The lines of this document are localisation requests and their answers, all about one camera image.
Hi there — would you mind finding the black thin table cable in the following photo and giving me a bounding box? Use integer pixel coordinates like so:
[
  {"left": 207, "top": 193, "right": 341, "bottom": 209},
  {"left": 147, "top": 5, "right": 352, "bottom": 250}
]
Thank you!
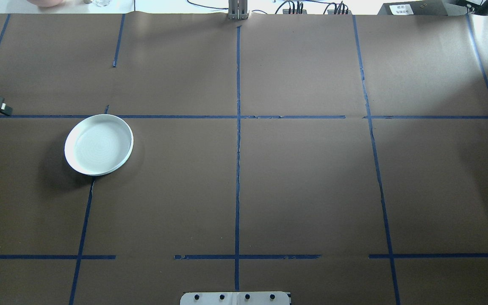
[{"left": 186, "top": 0, "right": 229, "bottom": 11}]

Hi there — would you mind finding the black box with white label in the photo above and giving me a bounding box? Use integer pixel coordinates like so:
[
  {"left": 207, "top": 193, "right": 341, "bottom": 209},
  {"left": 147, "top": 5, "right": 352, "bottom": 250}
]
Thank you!
[{"left": 377, "top": 1, "right": 472, "bottom": 16}]

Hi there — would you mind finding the white round shallow plate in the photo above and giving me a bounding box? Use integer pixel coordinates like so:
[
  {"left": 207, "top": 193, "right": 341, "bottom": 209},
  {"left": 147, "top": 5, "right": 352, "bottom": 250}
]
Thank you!
[
  {"left": 100, "top": 136, "right": 135, "bottom": 177},
  {"left": 96, "top": 140, "right": 134, "bottom": 177},
  {"left": 64, "top": 114, "right": 134, "bottom": 176}
]

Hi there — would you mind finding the black orange connector box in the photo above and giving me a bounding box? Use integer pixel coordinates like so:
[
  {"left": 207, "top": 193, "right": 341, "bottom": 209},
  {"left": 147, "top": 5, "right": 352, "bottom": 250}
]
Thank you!
[
  {"left": 281, "top": 1, "right": 307, "bottom": 15},
  {"left": 326, "top": 1, "right": 352, "bottom": 15}
]

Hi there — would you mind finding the aluminium profile post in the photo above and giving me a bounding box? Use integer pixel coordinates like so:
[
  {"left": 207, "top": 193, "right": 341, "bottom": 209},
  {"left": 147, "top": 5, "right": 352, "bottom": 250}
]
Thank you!
[{"left": 227, "top": 0, "right": 250, "bottom": 21}]

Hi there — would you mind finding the white mounting plate with bolts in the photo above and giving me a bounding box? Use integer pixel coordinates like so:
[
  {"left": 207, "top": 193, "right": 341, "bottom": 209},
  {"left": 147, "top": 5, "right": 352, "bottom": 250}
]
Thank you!
[{"left": 179, "top": 291, "right": 292, "bottom": 305}]

